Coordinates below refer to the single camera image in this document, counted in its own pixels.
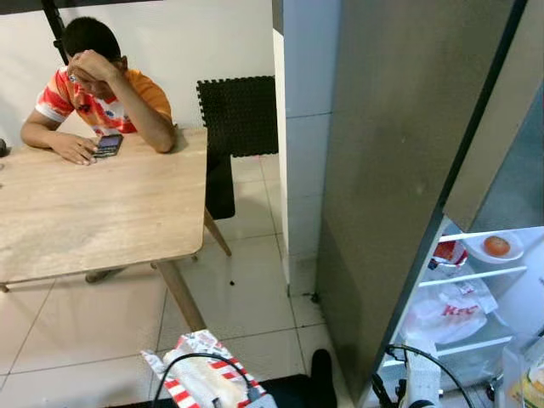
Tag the small white plate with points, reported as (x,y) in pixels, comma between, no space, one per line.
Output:
(493,259)

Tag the grey fridge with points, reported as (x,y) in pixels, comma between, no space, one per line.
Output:
(382,170)

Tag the wooden dining table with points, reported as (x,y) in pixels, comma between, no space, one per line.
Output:
(102,204)

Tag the red white paper cup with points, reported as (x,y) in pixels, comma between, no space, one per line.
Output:
(448,253)

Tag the black foam wall panel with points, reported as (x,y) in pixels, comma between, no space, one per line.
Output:
(238,115)

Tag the person in orange shirt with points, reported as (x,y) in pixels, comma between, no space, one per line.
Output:
(102,93)

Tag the red white striped food box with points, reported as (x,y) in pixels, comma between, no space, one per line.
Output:
(212,382)

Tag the orange round fruit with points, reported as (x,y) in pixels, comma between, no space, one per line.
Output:
(496,246)

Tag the black tripod pole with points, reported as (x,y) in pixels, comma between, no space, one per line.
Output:
(53,30)

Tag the black smartphone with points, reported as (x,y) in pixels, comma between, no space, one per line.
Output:
(108,145)

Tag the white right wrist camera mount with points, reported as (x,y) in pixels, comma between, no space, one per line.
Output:
(422,382)

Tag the white KFC plastic bag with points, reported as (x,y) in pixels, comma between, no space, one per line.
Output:
(446,314)

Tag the yellow green food package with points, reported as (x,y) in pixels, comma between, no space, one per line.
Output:
(535,391)

